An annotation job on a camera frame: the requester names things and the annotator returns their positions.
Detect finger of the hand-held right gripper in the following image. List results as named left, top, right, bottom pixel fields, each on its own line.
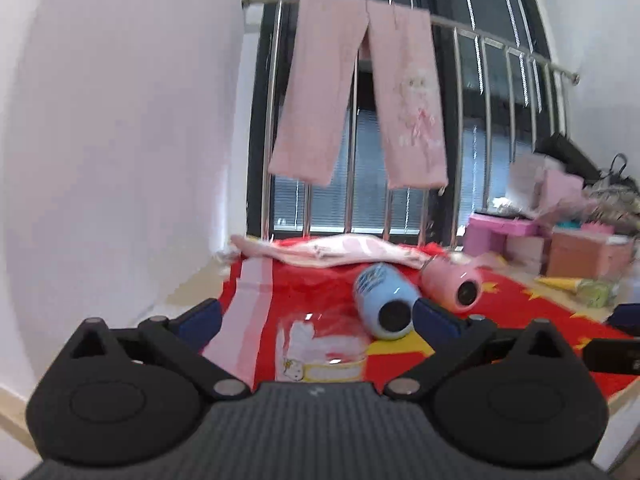
left=611, top=303, right=640, bottom=337
left=582, top=338, right=640, bottom=376

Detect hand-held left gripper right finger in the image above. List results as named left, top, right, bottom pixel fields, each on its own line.
left=382, top=298, right=583, bottom=402

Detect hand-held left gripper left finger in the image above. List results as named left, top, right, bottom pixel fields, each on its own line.
left=67, top=299, right=251, bottom=402

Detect pink cup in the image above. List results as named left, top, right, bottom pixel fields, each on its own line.
left=419, top=255, right=484, bottom=314

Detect blue cup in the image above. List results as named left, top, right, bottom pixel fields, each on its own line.
left=352, top=262, right=422, bottom=341

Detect clear printed glass cup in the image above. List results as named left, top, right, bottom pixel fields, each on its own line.
left=275, top=311, right=372, bottom=386

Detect green clear jar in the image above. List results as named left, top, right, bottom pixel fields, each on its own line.
left=576, top=280, right=619, bottom=309

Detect yellow paper cone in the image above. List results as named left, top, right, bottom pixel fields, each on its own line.
left=536, top=275, right=584, bottom=294

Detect salmon storage box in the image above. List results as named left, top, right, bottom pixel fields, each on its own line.
left=546, top=229, right=635, bottom=279

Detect pink toy table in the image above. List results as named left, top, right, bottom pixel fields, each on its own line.
left=464, top=211, right=542, bottom=257

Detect patterned cloth pile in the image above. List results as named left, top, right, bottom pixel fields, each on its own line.
left=581, top=179, right=640, bottom=235

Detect folded pink striped cloth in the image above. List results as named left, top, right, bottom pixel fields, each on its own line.
left=229, top=233, right=442, bottom=269

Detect red star-print cloth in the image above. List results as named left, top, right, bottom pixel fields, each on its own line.
left=200, top=237, right=640, bottom=396

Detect pink paper bag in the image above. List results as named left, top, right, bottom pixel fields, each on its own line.
left=536, top=166, right=587, bottom=212

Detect black bag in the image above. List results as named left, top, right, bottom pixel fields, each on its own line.
left=534, top=132, right=602, bottom=182

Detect pink pants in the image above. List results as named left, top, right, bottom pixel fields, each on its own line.
left=268, top=0, right=450, bottom=191

